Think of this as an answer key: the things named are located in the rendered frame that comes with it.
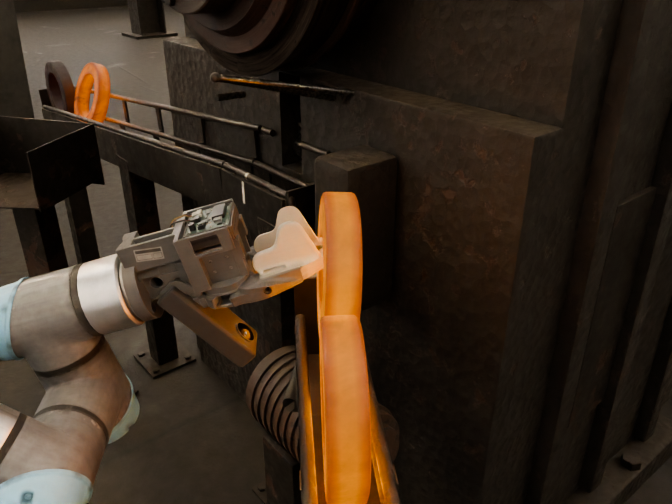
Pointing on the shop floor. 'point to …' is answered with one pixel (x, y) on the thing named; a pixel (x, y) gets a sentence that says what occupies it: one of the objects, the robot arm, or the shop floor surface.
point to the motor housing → (288, 425)
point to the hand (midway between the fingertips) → (336, 252)
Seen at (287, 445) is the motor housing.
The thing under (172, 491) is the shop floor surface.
